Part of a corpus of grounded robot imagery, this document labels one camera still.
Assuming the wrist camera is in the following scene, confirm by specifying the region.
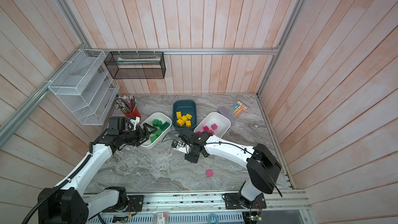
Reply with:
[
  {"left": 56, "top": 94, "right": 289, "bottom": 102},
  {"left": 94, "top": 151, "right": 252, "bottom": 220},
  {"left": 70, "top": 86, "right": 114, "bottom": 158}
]
[
  {"left": 171, "top": 141, "right": 189, "bottom": 154},
  {"left": 125, "top": 116, "right": 141, "bottom": 131}
]

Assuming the colourful crayon pack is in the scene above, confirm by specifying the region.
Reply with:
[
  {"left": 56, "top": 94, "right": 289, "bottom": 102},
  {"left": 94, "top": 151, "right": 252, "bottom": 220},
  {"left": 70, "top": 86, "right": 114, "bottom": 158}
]
[{"left": 230, "top": 101, "right": 249, "bottom": 115}]

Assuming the right white plastic bin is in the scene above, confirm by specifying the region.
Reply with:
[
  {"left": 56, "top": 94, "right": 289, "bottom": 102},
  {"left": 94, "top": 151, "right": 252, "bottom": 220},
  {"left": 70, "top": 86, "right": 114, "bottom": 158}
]
[{"left": 194, "top": 112, "right": 231, "bottom": 138}]

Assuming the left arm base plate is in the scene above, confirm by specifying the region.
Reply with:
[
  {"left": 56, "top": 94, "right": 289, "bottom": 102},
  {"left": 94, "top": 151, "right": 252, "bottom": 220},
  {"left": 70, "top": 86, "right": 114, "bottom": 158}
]
[{"left": 126, "top": 195, "right": 144, "bottom": 214}]

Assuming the black mesh wall basket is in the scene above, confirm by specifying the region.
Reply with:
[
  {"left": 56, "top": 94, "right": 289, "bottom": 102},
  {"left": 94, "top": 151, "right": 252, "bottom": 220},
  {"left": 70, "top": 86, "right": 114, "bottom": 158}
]
[{"left": 104, "top": 51, "right": 166, "bottom": 79}]

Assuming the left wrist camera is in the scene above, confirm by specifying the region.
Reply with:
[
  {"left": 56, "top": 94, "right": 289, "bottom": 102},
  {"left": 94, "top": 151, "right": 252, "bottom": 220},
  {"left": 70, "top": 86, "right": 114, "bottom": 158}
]
[{"left": 125, "top": 116, "right": 141, "bottom": 131}]

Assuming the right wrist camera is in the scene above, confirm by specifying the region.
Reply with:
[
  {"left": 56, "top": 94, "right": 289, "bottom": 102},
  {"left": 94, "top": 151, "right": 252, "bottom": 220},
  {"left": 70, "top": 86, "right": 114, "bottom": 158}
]
[{"left": 171, "top": 141, "right": 189, "bottom": 154}]

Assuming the red pencil cup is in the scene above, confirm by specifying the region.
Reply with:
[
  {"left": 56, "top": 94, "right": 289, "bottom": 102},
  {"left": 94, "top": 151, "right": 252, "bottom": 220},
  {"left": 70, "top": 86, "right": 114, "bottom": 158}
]
[{"left": 124, "top": 108, "right": 142, "bottom": 118}]

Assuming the long dark green brick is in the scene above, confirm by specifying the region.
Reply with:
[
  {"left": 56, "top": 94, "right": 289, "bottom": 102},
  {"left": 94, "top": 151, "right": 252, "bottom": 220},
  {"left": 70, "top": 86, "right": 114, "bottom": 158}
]
[{"left": 160, "top": 122, "right": 170, "bottom": 131}]

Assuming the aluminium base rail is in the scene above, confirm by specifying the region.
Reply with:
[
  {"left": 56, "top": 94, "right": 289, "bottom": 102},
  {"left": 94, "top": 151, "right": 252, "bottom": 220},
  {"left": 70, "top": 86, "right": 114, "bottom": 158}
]
[{"left": 52, "top": 189, "right": 312, "bottom": 224}]

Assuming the bundle of pencils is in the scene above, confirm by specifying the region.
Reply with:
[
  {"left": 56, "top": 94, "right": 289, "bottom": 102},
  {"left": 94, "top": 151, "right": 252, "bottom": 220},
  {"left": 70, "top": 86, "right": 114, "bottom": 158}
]
[{"left": 115, "top": 95, "right": 136, "bottom": 114}]

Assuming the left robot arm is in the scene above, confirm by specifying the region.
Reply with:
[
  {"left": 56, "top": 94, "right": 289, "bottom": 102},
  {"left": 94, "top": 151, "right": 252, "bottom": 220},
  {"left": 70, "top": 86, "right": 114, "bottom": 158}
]
[{"left": 29, "top": 117, "right": 158, "bottom": 224}]

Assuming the white wire mesh shelf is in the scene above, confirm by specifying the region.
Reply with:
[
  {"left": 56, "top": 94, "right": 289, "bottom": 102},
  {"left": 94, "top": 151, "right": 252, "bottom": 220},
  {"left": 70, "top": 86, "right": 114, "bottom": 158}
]
[{"left": 49, "top": 49, "right": 119, "bottom": 125}]

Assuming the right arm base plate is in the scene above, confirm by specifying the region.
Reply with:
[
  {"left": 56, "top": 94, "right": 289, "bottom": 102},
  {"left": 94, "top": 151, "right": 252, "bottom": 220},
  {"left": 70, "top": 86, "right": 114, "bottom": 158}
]
[{"left": 222, "top": 193, "right": 267, "bottom": 210}]

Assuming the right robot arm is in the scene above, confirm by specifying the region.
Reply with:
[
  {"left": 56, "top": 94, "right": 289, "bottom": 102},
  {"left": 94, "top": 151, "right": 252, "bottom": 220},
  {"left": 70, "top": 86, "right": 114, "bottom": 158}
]
[{"left": 179, "top": 128, "right": 282, "bottom": 206}]

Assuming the white plastic bin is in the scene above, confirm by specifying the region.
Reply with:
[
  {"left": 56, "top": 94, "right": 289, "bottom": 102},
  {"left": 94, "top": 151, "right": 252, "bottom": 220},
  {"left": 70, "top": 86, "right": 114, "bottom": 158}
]
[
  {"left": 140, "top": 112, "right": 172, "bottom": 149},
  {"left": 194, "top": 112, "right": 231, "bottom": 138}
]

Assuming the teal plastic bin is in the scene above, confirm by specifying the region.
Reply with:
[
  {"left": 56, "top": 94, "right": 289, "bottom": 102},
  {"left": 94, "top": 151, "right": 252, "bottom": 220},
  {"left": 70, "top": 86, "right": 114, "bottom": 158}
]
[{"left": 172, "top": 100, "right": 198, "bottom": 132}]

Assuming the green square brick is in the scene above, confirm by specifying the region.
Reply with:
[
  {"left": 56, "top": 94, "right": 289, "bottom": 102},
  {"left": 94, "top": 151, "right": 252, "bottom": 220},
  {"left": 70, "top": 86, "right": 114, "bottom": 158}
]
[{"left": 152, "top": 119, "right": 159, "bottom": 127}]

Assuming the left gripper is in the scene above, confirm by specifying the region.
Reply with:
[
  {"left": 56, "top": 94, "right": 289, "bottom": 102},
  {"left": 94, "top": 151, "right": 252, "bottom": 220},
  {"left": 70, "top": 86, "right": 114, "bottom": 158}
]
[{"left": 120, "top": 123, "right": 158, "bottom": 147}]

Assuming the left white plastic bin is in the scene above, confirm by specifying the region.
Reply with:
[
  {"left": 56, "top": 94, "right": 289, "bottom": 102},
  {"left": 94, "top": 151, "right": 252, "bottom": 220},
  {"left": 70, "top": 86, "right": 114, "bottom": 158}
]
[{"left": 140, "top": 112, "right": 172, "bottom": 149}]

